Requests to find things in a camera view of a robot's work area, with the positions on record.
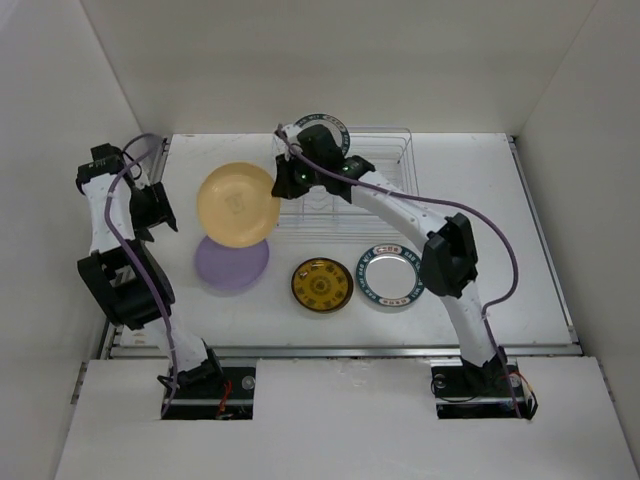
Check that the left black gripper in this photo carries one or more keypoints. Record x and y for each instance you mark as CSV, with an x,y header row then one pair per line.
x,y
158,211

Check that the dark rimmed back plate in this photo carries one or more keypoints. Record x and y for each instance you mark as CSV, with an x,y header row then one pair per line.
x,y
336,127

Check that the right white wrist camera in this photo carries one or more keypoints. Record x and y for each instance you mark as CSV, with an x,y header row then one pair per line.
x,y
281,148

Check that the purple plate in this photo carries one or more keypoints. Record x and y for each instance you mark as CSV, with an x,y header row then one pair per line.
x,y
230,269

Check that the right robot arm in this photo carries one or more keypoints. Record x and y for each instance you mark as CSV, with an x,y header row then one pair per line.
x,y
446,244

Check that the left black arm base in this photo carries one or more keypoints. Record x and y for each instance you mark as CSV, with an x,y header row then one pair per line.
x,y
228,399

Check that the metal table edge rail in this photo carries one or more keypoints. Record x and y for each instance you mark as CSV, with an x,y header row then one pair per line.
x,y
311,352

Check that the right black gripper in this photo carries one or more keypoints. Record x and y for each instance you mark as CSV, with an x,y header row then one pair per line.
x,y
284,185

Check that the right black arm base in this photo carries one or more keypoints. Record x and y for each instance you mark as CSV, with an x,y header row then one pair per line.
x,y
462,392

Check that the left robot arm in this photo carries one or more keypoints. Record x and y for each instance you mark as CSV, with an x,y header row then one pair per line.
x,y
124,278

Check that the white wire dish rack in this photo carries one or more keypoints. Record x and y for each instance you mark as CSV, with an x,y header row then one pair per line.
x,y
390,150

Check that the white blue rimmed plate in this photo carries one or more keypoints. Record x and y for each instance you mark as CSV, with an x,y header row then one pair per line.
x,y
388,276

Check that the tan plate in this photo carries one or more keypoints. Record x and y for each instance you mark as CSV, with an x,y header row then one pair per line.
x,y
235,207

